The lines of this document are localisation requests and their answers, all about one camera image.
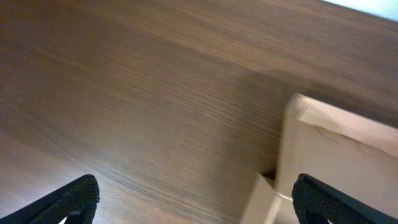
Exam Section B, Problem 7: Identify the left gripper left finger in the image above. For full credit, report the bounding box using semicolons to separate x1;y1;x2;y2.
1;174;100;224

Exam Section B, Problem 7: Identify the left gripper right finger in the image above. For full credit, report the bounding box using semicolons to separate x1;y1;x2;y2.
292;174;397;224

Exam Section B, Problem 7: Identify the brown cardboard box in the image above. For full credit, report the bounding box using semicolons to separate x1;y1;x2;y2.
241;94;397;224

